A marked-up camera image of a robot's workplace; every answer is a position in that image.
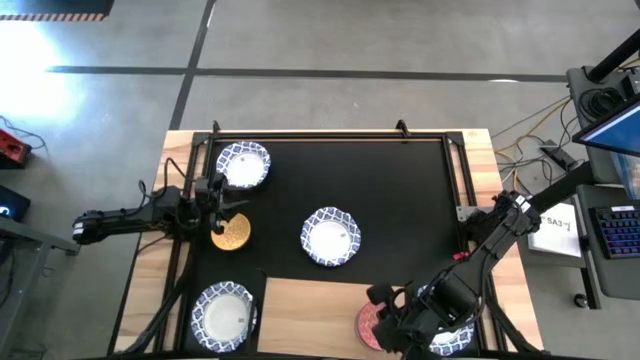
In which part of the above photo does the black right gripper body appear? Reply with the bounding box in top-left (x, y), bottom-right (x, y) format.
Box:
top-left (387, 294), bottom-right (436, 357)

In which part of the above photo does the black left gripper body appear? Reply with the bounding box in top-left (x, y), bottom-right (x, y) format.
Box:
top-left (193, 172), bottom-right (228, 233)

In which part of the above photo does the yellow patterned bowl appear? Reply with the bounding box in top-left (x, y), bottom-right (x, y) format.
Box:
top-left (210, 212), bottom-right (252, 252)

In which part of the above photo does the red patterned bowl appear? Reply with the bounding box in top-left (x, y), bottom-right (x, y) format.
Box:
top-left (354, 299), bottom-right (396, 352)

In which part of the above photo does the blue white patterned paper bowl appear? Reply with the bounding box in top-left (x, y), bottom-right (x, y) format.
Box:
top-left (215, 140), bottom-right (272, 190)
top-left (189, 280), bottom-right (259, 354)
top-left (299, 206), bottom-right (362, 268)
top-left (418, 283), bottom-right (476, 357)

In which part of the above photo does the black table mat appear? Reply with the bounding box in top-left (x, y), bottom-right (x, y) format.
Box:
top-left (182, 139), bottom-right (481, 357)

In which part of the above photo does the white paper sheet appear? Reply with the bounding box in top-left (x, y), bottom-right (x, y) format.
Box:
top-left (527, 202), bottom-right (584, 259)

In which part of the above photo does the grey side desk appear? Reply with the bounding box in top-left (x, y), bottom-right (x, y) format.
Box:
top-left (0, 214), bottom-right (81, 351)

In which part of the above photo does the black device with light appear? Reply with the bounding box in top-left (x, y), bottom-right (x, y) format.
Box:
top-left (0, 184), bottom-right (31, 222)

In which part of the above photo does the red box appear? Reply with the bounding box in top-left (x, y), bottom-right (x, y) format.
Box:
top-left (0, 128), bottom-right (32, 166)

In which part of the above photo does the grey equipment cart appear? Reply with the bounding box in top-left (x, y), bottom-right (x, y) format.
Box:
top-left (566, 64), bottom-right (640, 301)

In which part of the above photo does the black power strip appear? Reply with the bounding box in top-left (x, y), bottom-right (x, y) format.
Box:
top-left (539, 142), bottom-right (581, 171)

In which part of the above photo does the backlit keyboard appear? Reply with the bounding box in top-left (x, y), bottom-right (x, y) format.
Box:
top-left (588, 203), bottom-right (640, 260)

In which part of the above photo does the black hazard striped mat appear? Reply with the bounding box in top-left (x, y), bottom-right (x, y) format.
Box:
top-left (0, 0), bottom-right (115, 22)

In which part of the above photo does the clear plastic container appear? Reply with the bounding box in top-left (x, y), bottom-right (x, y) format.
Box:
top-left (612, 152), bottom-right (640, 201)

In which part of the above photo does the computer monitor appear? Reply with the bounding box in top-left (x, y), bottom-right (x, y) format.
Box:
top-left (572, 97), bottom-right (640, 159)

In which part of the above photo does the black pole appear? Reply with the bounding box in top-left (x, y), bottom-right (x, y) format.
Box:
top-left (587, 29), bottom-right (640, 84)

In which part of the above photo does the yellow cable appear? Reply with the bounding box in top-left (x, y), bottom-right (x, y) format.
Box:
top-left (492, 94), bottom-right (574, 194)

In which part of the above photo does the coiled black cable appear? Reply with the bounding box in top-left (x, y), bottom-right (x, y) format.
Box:
top-left (579, 87), bottom-right (624, 119)

